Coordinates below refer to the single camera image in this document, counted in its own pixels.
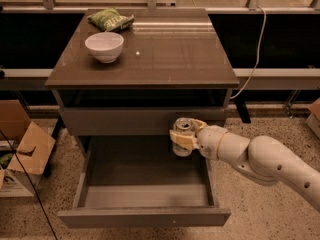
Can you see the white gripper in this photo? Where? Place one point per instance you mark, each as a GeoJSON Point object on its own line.
{"type": "Point", "coordinates": [209, 140]}

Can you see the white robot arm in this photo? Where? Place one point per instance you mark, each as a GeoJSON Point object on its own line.
{"type": "Point", "coordinates": [262, 159]}

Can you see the open grey middle drawer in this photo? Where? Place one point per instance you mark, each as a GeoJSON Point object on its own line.
{"type": "Point", "coordinates": [137, 181]}

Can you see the grey drawer cabinet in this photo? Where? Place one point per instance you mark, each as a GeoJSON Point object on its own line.
{"type": "Point", "coordinates": [170, 58]}

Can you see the closed grey top drawer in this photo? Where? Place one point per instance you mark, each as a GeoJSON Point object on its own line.
{"type": "Point", "coordinates": [134, 121]}

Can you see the cardboard box at right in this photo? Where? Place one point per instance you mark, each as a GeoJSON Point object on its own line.
{"type": "Point", "coordinates": [313, 120]}

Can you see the white ceramic bowl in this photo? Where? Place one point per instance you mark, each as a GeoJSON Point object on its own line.
{"type": "Point", "coordinates": [106, 47]}

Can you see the green chip bag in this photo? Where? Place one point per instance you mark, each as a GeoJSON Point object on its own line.
{"type": "Point", "coordinates": [110, 20]}

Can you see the brown cardboard box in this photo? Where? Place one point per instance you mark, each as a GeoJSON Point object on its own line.
{"type": "Point", "coordinates": [25, 151]}

